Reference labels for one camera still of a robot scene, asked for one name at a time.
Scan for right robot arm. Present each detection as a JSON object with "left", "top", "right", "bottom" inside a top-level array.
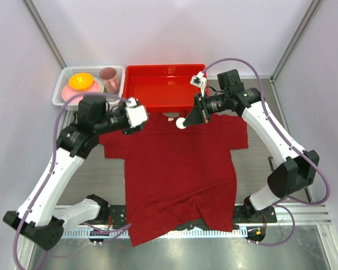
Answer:
[{"left": 176, "top": 69, "right": 319, "bottom": 222}]

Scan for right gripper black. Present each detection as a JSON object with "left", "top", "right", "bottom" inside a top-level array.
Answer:
[{"left": 184, "top": 92, "right": 229, "bottom": 127}]

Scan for white slotted cable duct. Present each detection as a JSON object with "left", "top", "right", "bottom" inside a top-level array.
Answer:
[{"left": 61, "top": 226, "right": 248, "bottom": 239}]

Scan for red plastic bin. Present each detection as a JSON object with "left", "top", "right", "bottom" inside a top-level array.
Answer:
[{"left": 122, "top": 64, "right": 205, "bottom": 113}]

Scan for white plastic basket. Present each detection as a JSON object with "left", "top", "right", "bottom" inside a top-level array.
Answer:
[{"left": 52, "top": 65, "right": 126, "bottom": 106}]

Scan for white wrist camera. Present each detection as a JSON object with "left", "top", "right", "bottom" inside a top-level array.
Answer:
[
  {"left": 125, "top": 97, "right": 149, "bottom": 128},
  {"left": 190, "top": 71, "right": 207, "bottom": 97}
]

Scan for aluminium frame rail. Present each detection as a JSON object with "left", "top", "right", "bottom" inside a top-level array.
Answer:
[{"left": 49, "top": 202, "right": 331, "bottom": 229}]

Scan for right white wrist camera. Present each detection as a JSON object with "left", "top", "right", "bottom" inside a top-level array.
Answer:
[{"left": 190, "top": 71, "right": 207, "bottom": 97}]

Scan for red t-shirt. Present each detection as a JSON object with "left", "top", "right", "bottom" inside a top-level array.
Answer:
[{"left": 99, "top": 114, "right": 248, "bottom": 246}]

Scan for black card stand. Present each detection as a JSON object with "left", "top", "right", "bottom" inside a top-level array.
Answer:
[{"left": 268, "top": 156, "right": 274, "bottom": 172}]

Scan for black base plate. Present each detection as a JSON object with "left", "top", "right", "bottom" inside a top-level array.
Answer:
[{"left": 86, "top": 204, "right": 277, "bottom": 231}]

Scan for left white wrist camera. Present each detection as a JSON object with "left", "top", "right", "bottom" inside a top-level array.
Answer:
[{"left": 125, "top": 97, "right": 149, "bottom": 128}]

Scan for orange bowl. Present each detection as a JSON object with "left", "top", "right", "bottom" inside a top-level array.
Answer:
[{"left": 68, "top": 73, "right": 94, "bottom": 91}]

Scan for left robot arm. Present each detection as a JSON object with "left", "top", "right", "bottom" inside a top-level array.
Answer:
[{"left": 3, "top": 93, "right": 149, "bottom": 251}]

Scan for pink translucent cup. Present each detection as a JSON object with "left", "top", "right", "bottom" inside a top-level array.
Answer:
[{"left": 99, "top": 67, "right": 120, "bottom": 94}]

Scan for pink plate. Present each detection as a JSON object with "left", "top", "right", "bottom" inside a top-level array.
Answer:
[{"left": 61, "top": 78, "right": 103, "bottom": 101}]

